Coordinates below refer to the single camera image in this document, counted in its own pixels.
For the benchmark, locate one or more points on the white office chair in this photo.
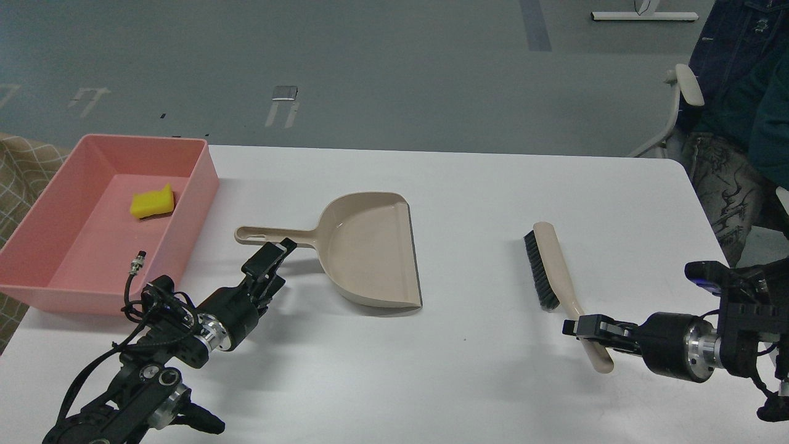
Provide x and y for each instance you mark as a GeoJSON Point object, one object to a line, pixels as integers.
{"type": "Point", "coordinates": [684, 89]}

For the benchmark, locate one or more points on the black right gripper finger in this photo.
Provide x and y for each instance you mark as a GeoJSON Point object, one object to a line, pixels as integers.
{"type": "Point", "coordinates": [598, 325]}
{"type": "Point", "coordinates": [620, 343]}

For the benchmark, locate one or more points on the beige plastic dustpan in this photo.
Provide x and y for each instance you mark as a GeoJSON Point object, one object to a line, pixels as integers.
{"type": "Point", "coordinates": [364, 244]}

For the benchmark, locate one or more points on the person in dark clothes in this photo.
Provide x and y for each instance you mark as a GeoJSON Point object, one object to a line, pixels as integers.
{"type": "Point", "coordinates": [735, 154]}

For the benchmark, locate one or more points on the yellow sponge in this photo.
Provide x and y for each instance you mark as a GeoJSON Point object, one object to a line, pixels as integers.
{"type": "Point", "coordinates": [153, 203]}

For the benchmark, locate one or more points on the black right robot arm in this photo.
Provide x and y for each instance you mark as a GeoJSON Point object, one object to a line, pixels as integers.
{"type": "Point", "coordinates": [748, 339]}

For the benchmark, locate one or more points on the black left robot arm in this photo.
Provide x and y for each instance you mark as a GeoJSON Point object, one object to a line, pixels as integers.
{"type": "Point", "coordinates": [148, 393]}

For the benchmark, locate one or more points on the white table base bar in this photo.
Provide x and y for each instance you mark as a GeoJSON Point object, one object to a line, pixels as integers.
{"type": "Point", "coordinates": [647, 16]}

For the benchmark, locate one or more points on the beige checkered cloth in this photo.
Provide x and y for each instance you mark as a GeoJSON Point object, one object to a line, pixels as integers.
{"type": "Point", "coordinates": [27, 167]}

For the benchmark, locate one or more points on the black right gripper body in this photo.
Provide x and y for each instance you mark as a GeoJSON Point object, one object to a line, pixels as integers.
{"type": "Point", "coordinates": [669, 347]}

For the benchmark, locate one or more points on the pink plastic bin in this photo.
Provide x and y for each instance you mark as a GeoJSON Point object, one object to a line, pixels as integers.
{"type": "Point", "coordinates": [73, 250]}

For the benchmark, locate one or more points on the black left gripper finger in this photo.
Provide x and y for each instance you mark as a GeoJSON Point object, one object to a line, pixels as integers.
{"type": "Point", "coordinates": [261, 270]}
{"type": "Point", "coordinates": [289, 246]}

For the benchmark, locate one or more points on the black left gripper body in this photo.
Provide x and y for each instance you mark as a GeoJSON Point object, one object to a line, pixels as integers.
{"type": "Point", "coordinates": [230, 313]}

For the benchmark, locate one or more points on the beige hand brush black bristles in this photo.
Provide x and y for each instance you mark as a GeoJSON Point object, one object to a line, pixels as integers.
{"type": "Point", "coordinates": [551, 275]}

